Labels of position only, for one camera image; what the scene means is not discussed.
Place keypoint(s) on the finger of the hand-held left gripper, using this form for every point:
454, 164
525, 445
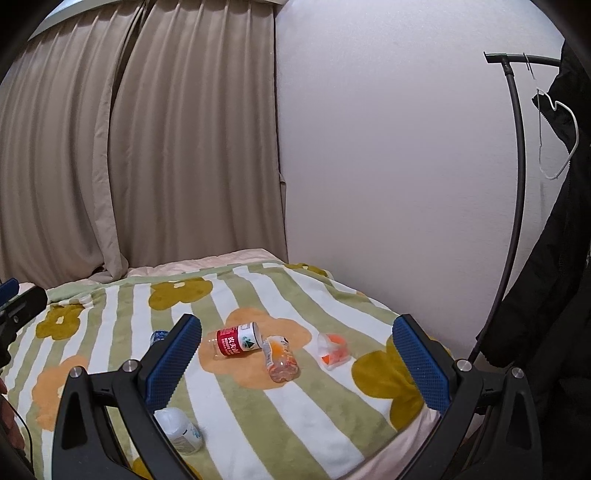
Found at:
25, 303
7, 290

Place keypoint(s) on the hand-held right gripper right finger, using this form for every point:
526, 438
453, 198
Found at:
422, 369

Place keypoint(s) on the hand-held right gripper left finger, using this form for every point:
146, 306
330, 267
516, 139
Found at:
170, 367

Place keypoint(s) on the orange and white cup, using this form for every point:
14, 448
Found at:
333, 351

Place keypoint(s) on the person's left hand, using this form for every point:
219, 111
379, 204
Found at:
7, 415

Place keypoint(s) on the blue label plastic bottle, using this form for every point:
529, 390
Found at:
158, 337

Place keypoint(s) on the white plastic bottle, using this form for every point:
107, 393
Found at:
182, 431

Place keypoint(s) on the red label plastic bottle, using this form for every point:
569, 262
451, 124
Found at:
233, 342

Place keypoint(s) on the orange label plastic bottle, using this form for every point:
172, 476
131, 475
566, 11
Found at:
279, 357

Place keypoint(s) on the pink bed sheet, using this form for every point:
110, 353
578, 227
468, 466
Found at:
221, 259

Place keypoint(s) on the green striped flower blanket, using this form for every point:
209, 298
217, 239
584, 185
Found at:
286, 415

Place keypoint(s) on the beige curtain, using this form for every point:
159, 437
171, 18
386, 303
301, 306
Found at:
55, 161
194, 138

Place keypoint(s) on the black coat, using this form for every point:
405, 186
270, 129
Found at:
549, 277

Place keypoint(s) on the black metal clothes rack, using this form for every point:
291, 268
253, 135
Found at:
518, 152

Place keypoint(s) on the small metal hook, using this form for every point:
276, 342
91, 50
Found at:
529, 62

